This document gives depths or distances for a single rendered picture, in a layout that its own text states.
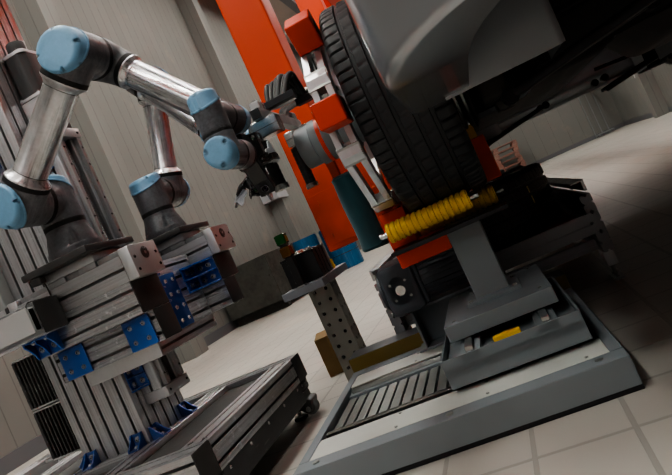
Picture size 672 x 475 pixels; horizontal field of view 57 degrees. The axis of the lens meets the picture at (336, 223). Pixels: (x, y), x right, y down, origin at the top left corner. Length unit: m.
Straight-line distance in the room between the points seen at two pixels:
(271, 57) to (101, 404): 1.33
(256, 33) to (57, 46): 0.95
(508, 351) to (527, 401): 0.17
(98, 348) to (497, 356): 1.08
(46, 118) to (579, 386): 1.39
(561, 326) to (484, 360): 0.20
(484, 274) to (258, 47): 1.20
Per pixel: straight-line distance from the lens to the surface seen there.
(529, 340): 1.59
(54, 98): 1.68
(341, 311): 2.46
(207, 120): 1.46
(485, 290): 1.81
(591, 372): 1.47
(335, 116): 1.51
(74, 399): 2.16
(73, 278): 1.83
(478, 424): 1.50
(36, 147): 1.71
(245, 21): 2.43
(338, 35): 1.63
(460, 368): 1.61
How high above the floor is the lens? 0.57
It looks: 1 degrees up
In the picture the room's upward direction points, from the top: 24 degrees counter-clockwise
